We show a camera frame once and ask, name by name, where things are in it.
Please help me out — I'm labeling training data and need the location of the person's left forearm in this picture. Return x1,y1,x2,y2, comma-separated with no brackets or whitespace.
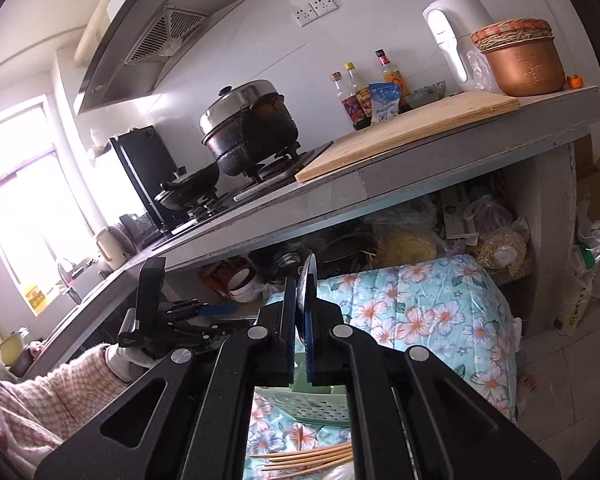
0,344,131,476

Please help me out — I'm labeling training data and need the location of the white rice sack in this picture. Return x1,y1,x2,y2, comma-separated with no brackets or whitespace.
555,210,600,337

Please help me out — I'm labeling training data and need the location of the plastic bag of nuts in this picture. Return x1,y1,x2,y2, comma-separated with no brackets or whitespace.
472,199,532,272

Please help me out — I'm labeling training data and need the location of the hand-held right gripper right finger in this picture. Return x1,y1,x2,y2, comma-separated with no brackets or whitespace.
303,300,563,480

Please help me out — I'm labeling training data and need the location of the black stockpot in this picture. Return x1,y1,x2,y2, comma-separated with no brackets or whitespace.
200,99,301,177

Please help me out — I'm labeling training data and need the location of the green plastic utensil holder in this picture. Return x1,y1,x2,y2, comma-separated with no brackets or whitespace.
254,385,353,428

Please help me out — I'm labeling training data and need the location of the white electric kettle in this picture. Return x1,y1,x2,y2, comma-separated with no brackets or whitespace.
421,0,496,92

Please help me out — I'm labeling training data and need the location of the clear plastic bag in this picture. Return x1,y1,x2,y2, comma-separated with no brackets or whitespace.
465,50,502,94

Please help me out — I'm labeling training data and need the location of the wooden cutting board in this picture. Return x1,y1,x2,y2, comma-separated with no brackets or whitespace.
294,90,522,184

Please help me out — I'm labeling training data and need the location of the black gas stove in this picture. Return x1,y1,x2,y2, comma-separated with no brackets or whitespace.
152,140,335,239

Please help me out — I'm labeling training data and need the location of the grey concrete counter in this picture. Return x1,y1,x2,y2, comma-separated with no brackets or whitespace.
30,85,600,381

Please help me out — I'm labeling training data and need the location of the blue white seasoning bag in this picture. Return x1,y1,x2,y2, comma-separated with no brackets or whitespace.
368,82,402,125

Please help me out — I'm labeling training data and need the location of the sauce bottle yellow cap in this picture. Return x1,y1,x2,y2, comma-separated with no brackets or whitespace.
343,62,373,128

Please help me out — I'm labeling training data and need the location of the metal spoon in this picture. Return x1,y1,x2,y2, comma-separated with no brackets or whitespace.
296,254,319,311

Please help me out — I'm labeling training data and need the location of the cream kettle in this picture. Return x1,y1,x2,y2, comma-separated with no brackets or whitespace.
95,227,127,272

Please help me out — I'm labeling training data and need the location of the wooden chopstick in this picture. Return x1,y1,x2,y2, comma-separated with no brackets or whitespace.
267,448,353,464
250,441,353,459
280,463,353,479
260,456,353,473

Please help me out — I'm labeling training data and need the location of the person's left hand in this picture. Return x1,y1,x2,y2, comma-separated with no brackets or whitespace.
106,344,162,382

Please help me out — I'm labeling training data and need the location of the black wok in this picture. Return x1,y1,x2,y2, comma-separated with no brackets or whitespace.
154,163,222,211

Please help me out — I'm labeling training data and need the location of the copper pot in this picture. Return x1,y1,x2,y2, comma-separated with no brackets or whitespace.
480,35,566,97

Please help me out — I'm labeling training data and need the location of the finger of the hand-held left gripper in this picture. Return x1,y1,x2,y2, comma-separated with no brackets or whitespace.
161,299,239,318
172,316,259,340

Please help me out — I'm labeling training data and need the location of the sauce bottle orange cap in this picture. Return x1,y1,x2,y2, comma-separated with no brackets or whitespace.
330,71,363,132

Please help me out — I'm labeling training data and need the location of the metal faucet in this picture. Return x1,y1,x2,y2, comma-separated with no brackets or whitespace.
57,258,82,306

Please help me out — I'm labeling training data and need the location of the window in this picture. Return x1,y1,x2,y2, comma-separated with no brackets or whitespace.
0,94,102,317

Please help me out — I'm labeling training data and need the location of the woven basket lid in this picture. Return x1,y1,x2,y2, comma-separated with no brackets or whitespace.
470,18,554,54

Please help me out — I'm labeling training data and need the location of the black splash guard panel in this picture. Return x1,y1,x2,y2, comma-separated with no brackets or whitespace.
108,125,182,232

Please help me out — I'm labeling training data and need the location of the sauce bottle red cap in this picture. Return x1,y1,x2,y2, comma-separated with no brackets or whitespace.
374,49,412,113

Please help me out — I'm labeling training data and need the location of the white exhaust duct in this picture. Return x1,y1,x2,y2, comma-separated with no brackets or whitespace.
72,0,148,68

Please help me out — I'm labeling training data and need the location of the floral blanket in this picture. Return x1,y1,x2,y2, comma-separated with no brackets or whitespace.
245,255,520,480

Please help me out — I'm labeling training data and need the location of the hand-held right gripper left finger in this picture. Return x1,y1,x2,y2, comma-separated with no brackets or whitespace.
34,292,300,480

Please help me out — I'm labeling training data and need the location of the steel pot lid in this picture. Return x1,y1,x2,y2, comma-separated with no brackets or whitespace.
199,79,287,137

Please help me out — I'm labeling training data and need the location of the yellow noodle bag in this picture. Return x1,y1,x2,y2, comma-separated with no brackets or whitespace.
374,224,442,262

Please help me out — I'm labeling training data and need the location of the steel range hood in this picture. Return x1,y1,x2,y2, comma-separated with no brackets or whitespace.
76,0,264,116

